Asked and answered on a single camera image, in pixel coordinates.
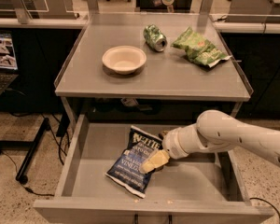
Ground black floor cable right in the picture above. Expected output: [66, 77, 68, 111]
[249, 197, 280, 224]

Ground green chip bag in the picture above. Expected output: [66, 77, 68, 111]
[171, 27, 231, 68]

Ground white paper bowl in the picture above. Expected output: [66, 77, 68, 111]
[102, 46, 147, 75]

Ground blue Kettle chip bag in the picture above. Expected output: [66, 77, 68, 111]
[105, 126, 162, 198]

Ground grey counter cabinet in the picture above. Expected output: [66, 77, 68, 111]
[55, 13, 252, 121]

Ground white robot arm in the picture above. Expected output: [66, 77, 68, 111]
[139, 110, 280, 174]

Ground black desk stand leg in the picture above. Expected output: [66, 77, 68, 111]
[0, 118, 49, 185]

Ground green soda can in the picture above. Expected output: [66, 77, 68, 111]
[143, 24, 167, 52]

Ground open grey drawer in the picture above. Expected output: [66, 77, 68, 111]
[34, 116, 274, 224]

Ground laptop computer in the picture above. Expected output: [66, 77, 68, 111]
[0, 31, 19, 95]

